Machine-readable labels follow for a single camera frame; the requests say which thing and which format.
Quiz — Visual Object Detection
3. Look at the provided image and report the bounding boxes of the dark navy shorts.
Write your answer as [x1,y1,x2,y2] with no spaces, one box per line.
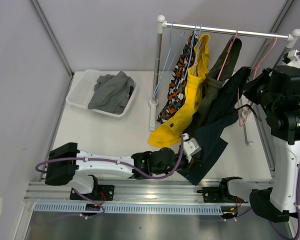
[178,66,251,186]

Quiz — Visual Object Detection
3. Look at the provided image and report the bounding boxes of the pink wire hanger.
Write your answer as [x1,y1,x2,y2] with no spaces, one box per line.
[216,28,239,81]
[238,37,278,127]

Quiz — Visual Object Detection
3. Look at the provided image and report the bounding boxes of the olive green shorts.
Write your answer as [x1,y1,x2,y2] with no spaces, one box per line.
[185,37,242,134]

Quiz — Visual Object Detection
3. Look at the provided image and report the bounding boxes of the blue wire hanger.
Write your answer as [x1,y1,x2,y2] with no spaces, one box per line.
[151,20,185,101]
[182,30,198,81]
[191,24,203,76]

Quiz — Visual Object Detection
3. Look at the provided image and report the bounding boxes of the grey shorts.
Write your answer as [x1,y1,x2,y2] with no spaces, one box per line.
[87,71,135,115]

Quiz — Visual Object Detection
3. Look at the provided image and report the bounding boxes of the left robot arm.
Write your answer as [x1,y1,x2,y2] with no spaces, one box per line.
[44,140,201,200]

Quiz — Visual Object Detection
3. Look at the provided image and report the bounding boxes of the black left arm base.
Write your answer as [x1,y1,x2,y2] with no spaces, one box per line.
[69,184,115,202]

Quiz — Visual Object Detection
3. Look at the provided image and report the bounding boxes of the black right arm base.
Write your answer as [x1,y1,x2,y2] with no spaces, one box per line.
[196,186,247,204]

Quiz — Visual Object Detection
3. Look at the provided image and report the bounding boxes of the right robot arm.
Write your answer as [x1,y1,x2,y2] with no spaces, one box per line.
[218,65,300,223]

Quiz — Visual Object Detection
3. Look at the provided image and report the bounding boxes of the yellow shorts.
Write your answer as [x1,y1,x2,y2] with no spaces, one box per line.
[147,34,210,148]

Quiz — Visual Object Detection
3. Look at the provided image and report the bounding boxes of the camouflage patterned shorts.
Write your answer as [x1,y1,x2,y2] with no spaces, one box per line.
[156,45,195,124]

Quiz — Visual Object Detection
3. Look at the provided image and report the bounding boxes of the white steel clothes rack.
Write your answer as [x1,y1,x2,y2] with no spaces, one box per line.
[148,15,300,132]

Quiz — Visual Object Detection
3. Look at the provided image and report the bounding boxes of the white perforated plastic basket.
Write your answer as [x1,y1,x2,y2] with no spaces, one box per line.
[66,69,138,119]

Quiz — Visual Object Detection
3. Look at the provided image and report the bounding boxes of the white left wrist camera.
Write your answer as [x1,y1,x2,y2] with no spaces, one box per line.
[181,133,201,163]

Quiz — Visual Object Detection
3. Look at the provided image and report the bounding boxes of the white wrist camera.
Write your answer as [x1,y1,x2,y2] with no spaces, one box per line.
[181,133,201,163]
[282,49,300,69]

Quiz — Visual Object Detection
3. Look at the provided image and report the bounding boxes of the aluminium mounting rail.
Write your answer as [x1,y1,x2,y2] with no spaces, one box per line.
[22,178,276,205]

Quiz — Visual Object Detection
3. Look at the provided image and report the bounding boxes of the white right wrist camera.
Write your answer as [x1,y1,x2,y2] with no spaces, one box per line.
[282,49,300,69]

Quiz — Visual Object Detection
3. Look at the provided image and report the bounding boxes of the white slotted cable duct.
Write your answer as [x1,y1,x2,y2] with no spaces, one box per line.
[34,201,223,216]

